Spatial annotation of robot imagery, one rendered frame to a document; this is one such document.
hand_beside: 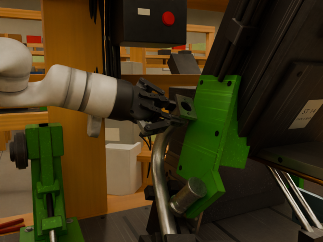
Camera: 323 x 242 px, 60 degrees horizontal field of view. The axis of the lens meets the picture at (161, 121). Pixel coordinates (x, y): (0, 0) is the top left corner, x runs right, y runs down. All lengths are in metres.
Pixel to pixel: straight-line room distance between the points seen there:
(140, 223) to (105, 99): 0.39
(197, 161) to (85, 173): 0.38
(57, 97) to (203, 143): 0.27
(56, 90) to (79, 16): 0.34
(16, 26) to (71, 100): 10.10
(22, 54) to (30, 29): 10.08
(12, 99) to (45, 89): 0.05
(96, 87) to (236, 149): 0.27
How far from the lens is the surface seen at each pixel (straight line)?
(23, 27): 10.55
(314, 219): 0.59
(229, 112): 0.49
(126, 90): 0.49
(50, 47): 0.76
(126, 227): 0.74
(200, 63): 8.87
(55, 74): 0.47
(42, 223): 0.61
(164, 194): 0.58
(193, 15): 12.50
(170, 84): 0.94
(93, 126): 0.53
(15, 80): 0.47
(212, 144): 0.50
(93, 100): 0.48
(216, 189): 0.48
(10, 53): 0.46
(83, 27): 0.77
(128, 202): 0.92
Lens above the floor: 1.27
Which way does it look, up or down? 9 degrees down
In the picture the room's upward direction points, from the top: straight up
